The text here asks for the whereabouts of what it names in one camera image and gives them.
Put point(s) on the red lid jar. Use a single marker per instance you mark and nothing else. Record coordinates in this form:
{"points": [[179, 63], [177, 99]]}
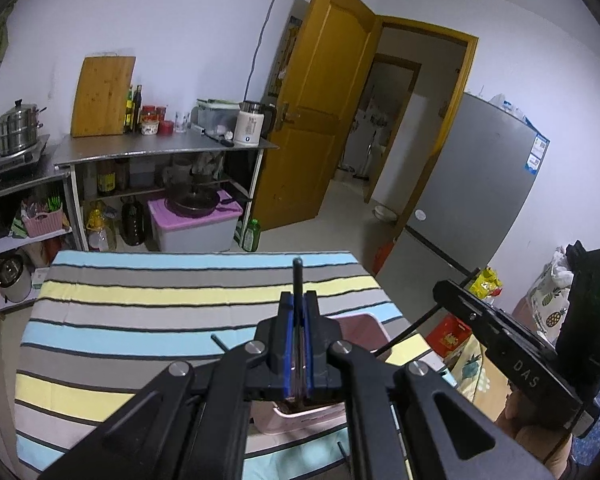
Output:
{"points": [[150, 121]]}

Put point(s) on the small pink shelf basket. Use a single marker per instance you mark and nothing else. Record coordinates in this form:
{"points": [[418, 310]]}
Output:
{"points": [[42, 224]]}

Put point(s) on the large yellow oil bottle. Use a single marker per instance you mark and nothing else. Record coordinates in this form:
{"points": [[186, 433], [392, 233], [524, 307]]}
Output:
{"points": [[100, 225]]}

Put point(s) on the small red jar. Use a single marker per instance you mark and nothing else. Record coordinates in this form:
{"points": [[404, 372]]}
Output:
{"points": [[166, 128]]}

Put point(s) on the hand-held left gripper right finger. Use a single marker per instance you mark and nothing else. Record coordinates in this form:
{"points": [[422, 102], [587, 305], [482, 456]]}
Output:
{"points": [[308, 365]]}

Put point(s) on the low steel shelf unit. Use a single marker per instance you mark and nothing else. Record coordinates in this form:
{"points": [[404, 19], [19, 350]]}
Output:
{"points": [[5, 190]]}

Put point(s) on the white electric kettle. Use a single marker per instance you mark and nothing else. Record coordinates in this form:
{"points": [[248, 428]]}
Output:
{"points": [[247, 127]]}

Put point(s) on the striped table cloth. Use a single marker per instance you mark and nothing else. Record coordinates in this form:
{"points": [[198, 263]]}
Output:
{"points": [[155, 300]]}

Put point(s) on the gas stove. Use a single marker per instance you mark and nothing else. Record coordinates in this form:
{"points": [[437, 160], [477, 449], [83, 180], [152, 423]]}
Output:
{"points": [[15, 162]]}

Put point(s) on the wooden cutting board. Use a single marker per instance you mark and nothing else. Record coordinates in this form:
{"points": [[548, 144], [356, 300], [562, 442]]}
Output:
{"points": [[102, 95]]}

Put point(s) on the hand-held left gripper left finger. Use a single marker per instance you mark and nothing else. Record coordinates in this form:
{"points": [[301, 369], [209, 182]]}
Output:
{"points": [[286, 375]]}

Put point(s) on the yellow wooden door frame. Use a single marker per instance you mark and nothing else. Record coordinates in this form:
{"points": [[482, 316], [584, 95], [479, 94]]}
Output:
{"points": [[462, 110]]}

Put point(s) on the dark sauce bottle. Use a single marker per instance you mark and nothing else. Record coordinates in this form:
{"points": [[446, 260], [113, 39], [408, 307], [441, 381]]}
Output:
{"points": [[137, 110]]}

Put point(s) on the steel steamer pot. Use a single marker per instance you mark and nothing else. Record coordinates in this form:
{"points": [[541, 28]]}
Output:
{"points": [[19, 130]]}

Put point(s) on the green plastic bottle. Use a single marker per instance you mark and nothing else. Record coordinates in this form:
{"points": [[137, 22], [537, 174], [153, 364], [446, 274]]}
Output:
{"points": [[252, 236]]}

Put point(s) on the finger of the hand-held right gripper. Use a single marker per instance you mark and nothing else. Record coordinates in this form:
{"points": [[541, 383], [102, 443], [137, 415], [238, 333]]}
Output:
{"points": [[460, 302]]}

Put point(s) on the yellow wooden door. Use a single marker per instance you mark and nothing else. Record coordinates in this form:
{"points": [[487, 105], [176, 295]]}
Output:
{"points": [[315, 110]]}

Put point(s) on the person's right hand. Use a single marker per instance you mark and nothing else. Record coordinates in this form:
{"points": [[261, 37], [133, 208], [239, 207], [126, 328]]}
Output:
{"points": [[530, 435]]}

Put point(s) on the black wok pan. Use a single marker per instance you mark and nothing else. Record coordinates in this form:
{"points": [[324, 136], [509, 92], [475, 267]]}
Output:
{"points": [[192, 205]]}

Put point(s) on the white plastic bag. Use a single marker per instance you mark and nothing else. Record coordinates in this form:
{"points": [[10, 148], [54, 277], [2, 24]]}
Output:
{"points": [[505, 105]]}

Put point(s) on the yellow oil bottle slim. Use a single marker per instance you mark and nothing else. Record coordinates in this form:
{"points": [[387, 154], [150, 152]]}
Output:
{"points": [[129, 112]]}

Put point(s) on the black kitchen knife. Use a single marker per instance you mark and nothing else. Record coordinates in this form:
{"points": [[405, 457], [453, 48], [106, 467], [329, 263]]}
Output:
{"points": [[219, 138]]}

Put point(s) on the steel kitchen table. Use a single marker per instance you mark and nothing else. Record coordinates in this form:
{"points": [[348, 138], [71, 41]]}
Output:
{"points": [[145, 149]]}

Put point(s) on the brown sauce bottle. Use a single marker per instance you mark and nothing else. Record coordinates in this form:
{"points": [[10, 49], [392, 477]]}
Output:
{"points": [[106, 179]]}

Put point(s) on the clear glass cup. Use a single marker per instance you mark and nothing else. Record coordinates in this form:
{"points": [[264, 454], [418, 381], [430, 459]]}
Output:
{"points": [[181, 122]]}

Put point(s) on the rice cooker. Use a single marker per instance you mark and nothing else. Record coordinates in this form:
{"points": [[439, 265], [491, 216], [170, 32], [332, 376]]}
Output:
{"points": [[14, 280]]}

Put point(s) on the dark glass jug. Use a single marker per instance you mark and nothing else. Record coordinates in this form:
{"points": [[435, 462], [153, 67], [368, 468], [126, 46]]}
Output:
{"points": [[133, 222]]}

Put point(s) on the purple lid storage box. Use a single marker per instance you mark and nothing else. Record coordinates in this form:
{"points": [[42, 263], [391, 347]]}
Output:
{"points": [[195, 235]]}

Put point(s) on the yellow snack packets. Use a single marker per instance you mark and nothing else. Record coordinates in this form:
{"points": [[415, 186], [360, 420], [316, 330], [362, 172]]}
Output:
{"points": [[485, 285]]}

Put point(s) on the clear plastic food container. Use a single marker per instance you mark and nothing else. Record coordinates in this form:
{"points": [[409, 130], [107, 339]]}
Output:
{"points": [[217, 117]]}

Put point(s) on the metal basin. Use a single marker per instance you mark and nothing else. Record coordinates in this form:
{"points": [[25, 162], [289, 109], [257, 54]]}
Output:
{"points": [[385, 213]]}

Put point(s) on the grey refrigerator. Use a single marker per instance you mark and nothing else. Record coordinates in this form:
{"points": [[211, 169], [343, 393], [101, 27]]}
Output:
{"points": [[475, 180]]}

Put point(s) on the red cardboard box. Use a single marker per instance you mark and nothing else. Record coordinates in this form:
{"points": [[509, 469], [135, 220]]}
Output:
{"points": [[447, 337]]}

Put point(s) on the pink plastic utensil basket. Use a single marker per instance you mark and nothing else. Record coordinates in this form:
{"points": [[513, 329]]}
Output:
{"points": [[360, 330]]}

